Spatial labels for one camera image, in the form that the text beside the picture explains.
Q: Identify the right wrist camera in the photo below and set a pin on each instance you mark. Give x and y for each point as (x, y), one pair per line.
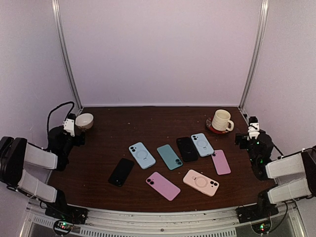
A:
(253, 128)

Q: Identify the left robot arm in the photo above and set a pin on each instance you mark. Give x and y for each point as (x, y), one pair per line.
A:
(16, 152)

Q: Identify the corner aluminium post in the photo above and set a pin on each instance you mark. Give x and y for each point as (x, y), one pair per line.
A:
(256, 52)
(65, 55)

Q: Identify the cream ceramic mug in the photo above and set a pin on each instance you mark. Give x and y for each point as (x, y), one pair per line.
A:
(222, 121)

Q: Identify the left corner aluminium post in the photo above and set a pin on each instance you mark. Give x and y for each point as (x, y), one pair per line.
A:
(65, 55)

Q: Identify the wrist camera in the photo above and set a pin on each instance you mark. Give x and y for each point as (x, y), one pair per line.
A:
(253, 128)
(69, 124)

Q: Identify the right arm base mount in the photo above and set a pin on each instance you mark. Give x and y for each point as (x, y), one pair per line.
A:
(258, 214)

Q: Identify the right corner aluminium post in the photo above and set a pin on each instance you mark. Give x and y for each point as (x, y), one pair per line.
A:
(256, 52)

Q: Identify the pink magenta phone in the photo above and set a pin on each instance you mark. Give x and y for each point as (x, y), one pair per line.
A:
(163, 186)

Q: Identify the dark green phone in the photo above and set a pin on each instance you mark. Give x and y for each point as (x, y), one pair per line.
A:
(170, 158)

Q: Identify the pink phone case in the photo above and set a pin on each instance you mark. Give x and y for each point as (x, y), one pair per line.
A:
(201, 183)

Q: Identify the aluminium front rail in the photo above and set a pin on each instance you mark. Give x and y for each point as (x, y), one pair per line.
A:
(210, 223)

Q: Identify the black phone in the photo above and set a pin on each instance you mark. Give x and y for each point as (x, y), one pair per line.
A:
(121, 172)

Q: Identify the red patterned saucer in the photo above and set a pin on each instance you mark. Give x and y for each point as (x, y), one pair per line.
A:
(208, 124)

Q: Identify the small white cup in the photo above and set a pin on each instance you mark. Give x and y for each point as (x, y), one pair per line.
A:
(84, 121)

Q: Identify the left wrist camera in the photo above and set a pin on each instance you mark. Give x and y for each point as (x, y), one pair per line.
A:
(69, 124)

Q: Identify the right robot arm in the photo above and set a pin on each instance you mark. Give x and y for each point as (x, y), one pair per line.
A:
(259, 148)

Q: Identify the black phone case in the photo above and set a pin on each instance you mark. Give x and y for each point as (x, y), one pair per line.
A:
(187, 149)

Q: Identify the purple phone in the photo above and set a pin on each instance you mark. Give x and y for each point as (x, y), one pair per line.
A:
(220, 163)

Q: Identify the blue-cased phone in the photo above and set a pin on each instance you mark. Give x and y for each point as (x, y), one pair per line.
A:
(141, 154)
(202, 145)

